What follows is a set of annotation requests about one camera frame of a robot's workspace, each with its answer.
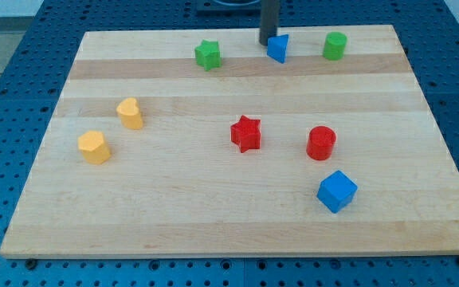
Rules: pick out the green star block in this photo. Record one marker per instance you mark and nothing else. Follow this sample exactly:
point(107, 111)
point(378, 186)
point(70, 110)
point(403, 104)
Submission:
point(208, 55)

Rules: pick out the yellow heart block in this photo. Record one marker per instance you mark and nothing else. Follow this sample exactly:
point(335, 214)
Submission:
point(130, 115)

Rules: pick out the blue cube block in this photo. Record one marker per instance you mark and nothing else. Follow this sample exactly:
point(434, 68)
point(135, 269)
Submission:
point(336, 191)

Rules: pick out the green cylinder block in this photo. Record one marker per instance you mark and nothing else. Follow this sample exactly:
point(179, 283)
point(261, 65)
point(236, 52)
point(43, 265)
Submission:
point(334, 46)

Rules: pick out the red cylinder block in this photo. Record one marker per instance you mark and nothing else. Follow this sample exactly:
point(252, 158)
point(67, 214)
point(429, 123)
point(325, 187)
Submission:
point(321, 141)

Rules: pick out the red star block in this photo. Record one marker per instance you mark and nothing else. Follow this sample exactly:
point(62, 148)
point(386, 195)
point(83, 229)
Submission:
point(246, 134)

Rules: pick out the yellow hexagon block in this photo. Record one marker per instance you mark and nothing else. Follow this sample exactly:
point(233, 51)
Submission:
point(94, 147)

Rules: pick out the blue triangle block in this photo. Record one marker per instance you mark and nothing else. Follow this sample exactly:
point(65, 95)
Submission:
point(277, 48)

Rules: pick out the light wooden board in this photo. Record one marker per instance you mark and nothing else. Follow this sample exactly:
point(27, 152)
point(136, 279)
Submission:
point(180, 188)

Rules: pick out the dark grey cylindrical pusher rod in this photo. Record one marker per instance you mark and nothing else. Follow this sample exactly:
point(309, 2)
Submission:
point(269, 20)

